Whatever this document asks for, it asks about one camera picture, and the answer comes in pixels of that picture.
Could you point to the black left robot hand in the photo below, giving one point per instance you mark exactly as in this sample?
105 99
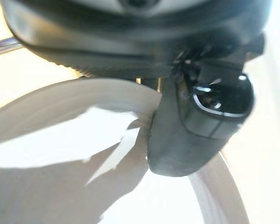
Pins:
135 39

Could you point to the white round plate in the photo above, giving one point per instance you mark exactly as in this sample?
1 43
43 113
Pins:
67 151

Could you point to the silver metal bar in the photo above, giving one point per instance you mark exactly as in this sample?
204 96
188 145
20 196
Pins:
2 46

